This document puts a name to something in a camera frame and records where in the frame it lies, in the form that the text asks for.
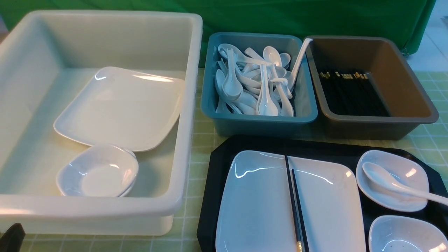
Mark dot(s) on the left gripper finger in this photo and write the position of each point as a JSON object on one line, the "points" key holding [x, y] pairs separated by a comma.
{"points": [[12, 239]]}

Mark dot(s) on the white square rice plate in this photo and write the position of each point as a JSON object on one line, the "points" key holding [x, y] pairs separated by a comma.
{"points": [[256, 215]]}

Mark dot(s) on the black chopstick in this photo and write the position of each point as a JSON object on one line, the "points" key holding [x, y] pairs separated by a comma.
{"points": [[304, 242], [299, 247]]}

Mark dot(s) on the white soup spoon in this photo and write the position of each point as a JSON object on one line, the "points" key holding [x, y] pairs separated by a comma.
{"points": [[381, 177]]}

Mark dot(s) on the white bowl tray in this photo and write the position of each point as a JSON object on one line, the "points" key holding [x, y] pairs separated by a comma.
{"points": [[405, 171], [389, 233]]}

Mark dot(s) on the white square plate in tub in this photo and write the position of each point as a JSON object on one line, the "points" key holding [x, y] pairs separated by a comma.
{"points": [[125, 108]]}

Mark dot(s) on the white bowl in tub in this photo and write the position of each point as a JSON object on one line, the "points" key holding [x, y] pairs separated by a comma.
{"points": [[99, 171]]}

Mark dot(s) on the large white plastic tub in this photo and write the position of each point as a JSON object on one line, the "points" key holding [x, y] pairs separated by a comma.
{"points": [[34, 55]]}

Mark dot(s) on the green checked table mat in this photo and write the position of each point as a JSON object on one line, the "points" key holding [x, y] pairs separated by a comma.
{"points": [[427, 142]]}

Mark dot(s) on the white spoon left pile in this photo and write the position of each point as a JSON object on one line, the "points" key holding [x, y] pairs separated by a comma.
{"points": [[232, 88]]}

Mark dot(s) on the white spoon pile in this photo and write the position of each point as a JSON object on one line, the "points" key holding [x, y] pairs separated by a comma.
{"points": [[270, 54], [232, 88]]}

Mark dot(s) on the teal plastic spoon bin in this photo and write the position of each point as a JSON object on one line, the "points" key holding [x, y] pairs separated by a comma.
{"points": [[303, 101]]}

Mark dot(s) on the white spoon front centre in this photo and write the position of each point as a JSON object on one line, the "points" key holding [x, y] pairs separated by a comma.
{"points": [[265, 104]]}

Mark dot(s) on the white spoon rear pile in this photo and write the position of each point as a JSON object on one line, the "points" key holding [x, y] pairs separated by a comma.
{"points": [[270, 54]]}

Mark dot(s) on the long white ladle spoon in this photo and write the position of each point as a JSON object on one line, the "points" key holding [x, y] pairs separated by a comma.
{"points": [[291, 76]]}

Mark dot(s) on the black serving tray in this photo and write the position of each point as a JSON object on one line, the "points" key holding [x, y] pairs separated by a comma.
{"points": [[222, 157]]}

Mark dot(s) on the pile of black chopsticks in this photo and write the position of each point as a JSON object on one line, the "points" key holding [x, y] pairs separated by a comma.
{"points": [[351, 93]]}

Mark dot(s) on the brown plastic chopstick bin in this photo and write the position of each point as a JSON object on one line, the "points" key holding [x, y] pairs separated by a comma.
{"points": [[391, 76]]}

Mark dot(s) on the green backdrop cloth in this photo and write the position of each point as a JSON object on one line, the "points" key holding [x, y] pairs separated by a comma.
{"points": [[401, 21]]}

